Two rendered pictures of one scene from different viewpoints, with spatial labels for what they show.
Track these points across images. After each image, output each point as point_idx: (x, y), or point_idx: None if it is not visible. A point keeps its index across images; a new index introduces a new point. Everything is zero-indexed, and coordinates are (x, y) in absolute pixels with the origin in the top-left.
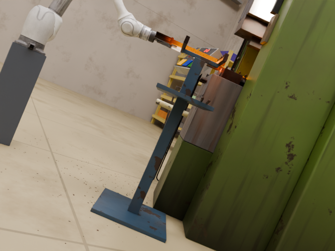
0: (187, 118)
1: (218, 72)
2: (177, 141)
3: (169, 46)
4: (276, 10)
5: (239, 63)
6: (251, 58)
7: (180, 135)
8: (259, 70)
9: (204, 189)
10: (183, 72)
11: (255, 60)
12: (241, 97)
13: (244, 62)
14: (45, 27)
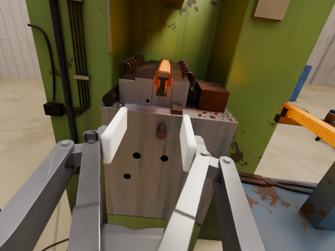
0: (125, 192)
1: (155, 87)
2: (128, 223)
3: (100, 171)
4: None
5: (108, 24)
6: (115, 0)
7: (139, 216)
8: (287, 85)
9: None
10: None
11: (239, 50)
12: (238, 119)
13: (112, 17)
14: None
